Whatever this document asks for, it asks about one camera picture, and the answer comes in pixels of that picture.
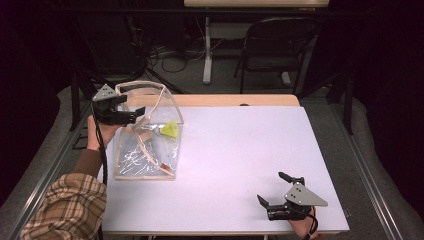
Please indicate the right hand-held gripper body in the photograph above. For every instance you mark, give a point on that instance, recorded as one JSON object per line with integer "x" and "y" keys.
{"x": 300, "y": 199}

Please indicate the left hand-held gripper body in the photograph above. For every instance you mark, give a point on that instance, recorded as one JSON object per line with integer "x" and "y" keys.
{"x": 108, "y": 111}

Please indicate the yellow shuttlecock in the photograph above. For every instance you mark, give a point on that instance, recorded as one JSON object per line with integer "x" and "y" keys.
{"x": 170, "y": 129}

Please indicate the clear plastic tote bag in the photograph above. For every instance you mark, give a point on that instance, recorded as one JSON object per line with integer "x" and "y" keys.
{"x": 140, "y": 160}

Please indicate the person's left hand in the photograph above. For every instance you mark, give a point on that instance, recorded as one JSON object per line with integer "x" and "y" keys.
{"x": 100, "y": 135}

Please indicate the person's right hand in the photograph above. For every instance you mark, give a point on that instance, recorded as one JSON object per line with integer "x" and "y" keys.
{"x": 300, "y": 229}

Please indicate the white table board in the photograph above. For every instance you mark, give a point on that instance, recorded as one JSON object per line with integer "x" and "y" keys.
{"x": 233, "y": 186}

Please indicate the black metal stand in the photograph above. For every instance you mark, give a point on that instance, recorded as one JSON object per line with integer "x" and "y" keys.
{"x": 75, "y": 103}

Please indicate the white-legged desk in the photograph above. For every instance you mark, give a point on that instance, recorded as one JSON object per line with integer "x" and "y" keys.
{"x": 208, "y": 50}

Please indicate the wooden table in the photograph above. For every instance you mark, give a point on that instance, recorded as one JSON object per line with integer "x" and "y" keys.
{"x": 233, "y": 100}

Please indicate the black folding chair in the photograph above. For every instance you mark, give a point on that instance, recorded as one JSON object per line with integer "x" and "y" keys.
{"x": 280, "y": 43}

